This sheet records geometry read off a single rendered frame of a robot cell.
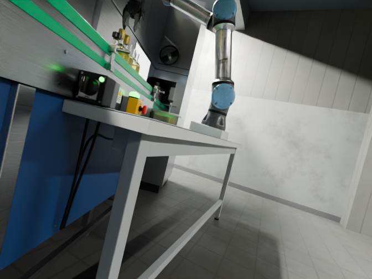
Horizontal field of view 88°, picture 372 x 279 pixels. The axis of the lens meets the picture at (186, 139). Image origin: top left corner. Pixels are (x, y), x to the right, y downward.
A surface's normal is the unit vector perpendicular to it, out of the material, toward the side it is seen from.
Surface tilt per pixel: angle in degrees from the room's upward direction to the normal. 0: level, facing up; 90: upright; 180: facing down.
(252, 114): 90
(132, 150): 90
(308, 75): 90
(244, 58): 90
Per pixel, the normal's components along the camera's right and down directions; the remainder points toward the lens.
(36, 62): 0.97, 0.24
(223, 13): -0.11, -0.08
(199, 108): -0.39, -0.06
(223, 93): -0.12, 0.18
